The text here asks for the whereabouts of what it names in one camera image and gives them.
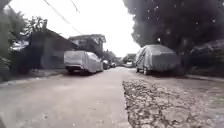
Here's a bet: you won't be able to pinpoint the dark roofed house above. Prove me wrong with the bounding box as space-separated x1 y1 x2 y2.
11 28 84 73

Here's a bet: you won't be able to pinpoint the grey concrete road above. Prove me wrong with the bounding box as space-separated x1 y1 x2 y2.
0 66 224 128

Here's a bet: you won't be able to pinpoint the large dark tree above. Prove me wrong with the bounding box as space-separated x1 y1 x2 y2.
122 0 224 54

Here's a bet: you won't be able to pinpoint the car under grey cover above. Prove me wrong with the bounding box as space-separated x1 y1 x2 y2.
134 44 181 76
63 50 104 75

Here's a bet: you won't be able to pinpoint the overhead wires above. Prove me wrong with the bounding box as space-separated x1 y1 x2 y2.
43 0 84 35

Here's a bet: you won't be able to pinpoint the grey multi-storey building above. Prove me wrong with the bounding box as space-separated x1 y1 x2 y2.
68 33 108 59

